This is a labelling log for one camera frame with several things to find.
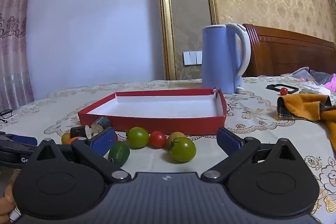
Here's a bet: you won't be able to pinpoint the cream embroidered tablecloth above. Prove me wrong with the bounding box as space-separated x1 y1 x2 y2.
0 76 336 224

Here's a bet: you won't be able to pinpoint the green tomato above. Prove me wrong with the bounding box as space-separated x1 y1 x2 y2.
170 136 197 163
127 127 150 149

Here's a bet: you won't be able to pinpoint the green mandarin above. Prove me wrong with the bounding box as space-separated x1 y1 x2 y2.
108 141 131 167

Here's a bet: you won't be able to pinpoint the black tool with red knob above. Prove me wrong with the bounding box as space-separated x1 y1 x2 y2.
266 84 300 95

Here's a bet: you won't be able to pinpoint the red shallow cardboard box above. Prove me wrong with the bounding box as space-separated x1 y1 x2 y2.
78 88 228 135

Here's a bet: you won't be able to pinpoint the black eyeglasses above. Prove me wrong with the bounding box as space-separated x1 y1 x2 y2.
0 109 13 123

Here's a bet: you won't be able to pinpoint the dark sugarcane piece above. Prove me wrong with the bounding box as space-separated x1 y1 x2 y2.
70 125 92 139
91 116 113 134

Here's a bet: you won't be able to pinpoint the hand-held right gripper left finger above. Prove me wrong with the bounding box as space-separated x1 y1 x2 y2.
34 127 131 184

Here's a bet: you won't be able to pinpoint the white crumpled tissue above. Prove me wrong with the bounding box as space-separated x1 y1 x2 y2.
299 81 331 96

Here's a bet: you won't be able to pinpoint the pink patterned curtain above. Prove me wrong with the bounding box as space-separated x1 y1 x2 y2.
0 0 45 109

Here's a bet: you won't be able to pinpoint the white wall switch panel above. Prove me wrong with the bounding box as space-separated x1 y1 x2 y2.
183 50 203 66

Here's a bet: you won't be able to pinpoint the orange cloth with plaid lining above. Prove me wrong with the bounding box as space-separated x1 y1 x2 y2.
276 93 336 152

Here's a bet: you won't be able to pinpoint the person's left hand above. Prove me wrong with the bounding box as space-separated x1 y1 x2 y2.
0 170 21 219

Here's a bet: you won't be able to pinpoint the pink fabric item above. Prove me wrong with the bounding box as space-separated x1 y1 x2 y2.
324 74 336 90

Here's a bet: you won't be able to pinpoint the blue electric kettle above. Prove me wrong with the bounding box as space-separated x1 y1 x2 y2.
201 23 252 94

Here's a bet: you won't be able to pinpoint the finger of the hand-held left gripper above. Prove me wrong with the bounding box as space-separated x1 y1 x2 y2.
0 132 38 147

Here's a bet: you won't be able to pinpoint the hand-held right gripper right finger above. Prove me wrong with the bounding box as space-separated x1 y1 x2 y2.
201 127 300 183

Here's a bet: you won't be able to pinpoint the grey blanket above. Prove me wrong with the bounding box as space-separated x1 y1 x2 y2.
281 67 334 83

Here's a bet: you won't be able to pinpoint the orange mandarin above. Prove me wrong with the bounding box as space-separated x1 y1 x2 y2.
66 136 87 145

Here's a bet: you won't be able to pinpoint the brown wooden headboard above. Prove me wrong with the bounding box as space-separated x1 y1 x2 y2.
243 24 336 77

